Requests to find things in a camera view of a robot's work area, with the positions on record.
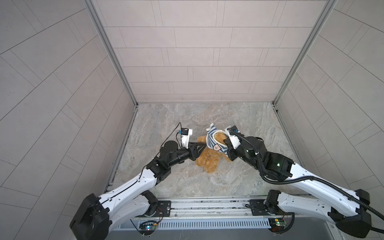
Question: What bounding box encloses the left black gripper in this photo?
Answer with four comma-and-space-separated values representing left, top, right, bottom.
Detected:
164, 143, 206, 169

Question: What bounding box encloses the blue white striped knit sweater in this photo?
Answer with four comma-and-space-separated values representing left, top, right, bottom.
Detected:
206, 123, 229, 155

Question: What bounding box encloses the brown teddy bear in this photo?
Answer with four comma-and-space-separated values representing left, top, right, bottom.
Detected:
195, 133, 231, 173

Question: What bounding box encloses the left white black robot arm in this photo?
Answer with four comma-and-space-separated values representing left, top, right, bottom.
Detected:
70, 141, 207, 240

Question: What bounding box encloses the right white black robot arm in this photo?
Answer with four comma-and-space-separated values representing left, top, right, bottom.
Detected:
224, 132, 376, 238

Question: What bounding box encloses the right small circuit board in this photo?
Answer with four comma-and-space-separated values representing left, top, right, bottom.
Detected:
268, 218, 286, 233

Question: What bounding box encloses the small circuit board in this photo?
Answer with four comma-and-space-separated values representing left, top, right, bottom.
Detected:
268, 218, 286, 233
140, 220, 159, 232

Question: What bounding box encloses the white ventilation grille strip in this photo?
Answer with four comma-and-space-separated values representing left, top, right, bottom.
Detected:
157, 218, 272, 230

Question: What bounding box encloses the left small circuit board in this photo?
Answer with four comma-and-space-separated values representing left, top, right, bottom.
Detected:
140, 220, 159, 232

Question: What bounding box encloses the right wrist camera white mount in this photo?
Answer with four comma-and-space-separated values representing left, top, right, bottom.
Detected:
225, 126, 241, 150

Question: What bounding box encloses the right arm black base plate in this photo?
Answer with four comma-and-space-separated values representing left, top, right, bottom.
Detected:
246, 199, 292, 216

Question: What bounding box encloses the aluminium mounting rail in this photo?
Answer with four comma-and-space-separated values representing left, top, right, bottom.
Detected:
83, 196, 335, 222

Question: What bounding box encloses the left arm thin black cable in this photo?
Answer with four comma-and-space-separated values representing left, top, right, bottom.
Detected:
98, 122, 183, 205

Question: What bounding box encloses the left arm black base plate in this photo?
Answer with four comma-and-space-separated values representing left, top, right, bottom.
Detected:
141, 201, 172, 218

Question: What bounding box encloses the black corrugated cable conduit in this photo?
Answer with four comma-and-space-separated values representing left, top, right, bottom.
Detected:
227, 129, 384, 235

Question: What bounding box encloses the right aluminium corner post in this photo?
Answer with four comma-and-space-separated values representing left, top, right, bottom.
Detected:
273, 0, 338, 108

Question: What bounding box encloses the aluminium corner post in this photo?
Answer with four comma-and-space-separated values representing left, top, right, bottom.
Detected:
84, 0, 138, 108
273, 0, 338, 108

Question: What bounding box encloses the left aluminium corner post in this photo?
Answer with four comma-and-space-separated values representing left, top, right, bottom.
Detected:
84, 0, 138, 108

